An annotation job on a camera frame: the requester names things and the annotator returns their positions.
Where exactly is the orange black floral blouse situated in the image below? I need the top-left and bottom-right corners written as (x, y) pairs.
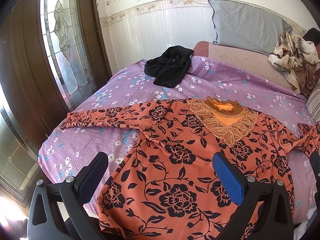
top-left (62, 98), bottom-right (319, 239)

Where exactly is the striped cushion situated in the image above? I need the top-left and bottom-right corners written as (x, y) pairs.
top-left (306, 81), bottom-right (320, 122)

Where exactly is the purple floral bed sheet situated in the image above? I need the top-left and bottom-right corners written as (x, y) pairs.
top-left (37, 55), bottom-right (317, 224)

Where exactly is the beige floral blanket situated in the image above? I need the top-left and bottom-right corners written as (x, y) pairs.
top-left (268, 31), bottom-right (319, 97)

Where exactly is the black cloth by headboard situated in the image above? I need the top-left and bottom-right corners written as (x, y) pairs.
top-left (303, 28), bottom-right (320, 46)

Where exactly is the grey pillow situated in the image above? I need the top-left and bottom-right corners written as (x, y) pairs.
top-left (208, 0), bottom-right (292, 55)

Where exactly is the wooden stained glass door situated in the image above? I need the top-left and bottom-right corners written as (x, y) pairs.
top-left (1, 0), bottom-right (111, 208)

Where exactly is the black crumpled garment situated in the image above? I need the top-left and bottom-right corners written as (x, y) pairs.
top-left (144, 46), bottom-right (194, 88)

